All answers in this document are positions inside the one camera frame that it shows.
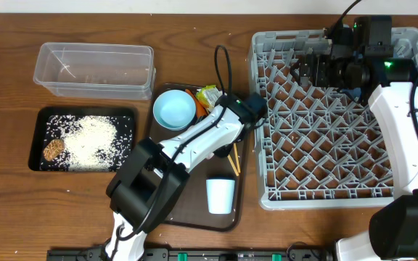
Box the light blue cup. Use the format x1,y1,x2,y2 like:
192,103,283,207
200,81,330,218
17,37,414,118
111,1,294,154
206,178,236,215

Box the orange carrot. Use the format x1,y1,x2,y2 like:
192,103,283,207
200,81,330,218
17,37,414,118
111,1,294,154
185,89,208,118

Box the green yellow snack wrapper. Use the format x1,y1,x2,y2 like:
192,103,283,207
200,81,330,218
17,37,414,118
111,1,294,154
195,85,222,112

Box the light blue bowl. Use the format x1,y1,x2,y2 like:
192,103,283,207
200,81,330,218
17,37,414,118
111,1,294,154
152,89,196,131

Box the white rice pile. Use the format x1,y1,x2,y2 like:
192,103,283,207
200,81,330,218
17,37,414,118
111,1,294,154
59,116,118,172

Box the brown food scrap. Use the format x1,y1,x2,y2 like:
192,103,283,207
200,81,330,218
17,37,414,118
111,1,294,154
43,139,65,162

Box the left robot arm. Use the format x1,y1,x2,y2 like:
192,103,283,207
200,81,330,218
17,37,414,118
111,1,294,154
104,93,268,260

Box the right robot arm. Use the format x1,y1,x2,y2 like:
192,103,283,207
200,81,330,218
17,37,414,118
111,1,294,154
290,16,418,260

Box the grey dishwasher rack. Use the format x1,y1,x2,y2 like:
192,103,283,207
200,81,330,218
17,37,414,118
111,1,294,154
248,28,418,210

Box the brown serving tray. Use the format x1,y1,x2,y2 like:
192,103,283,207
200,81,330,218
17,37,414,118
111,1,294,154
144,83,249,232

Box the clear plastic storage bin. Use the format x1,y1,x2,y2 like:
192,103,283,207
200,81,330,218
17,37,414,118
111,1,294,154
33,42,155,100

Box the black plastic tray bin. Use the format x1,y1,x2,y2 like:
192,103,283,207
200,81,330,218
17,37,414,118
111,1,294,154
28,106,135,172

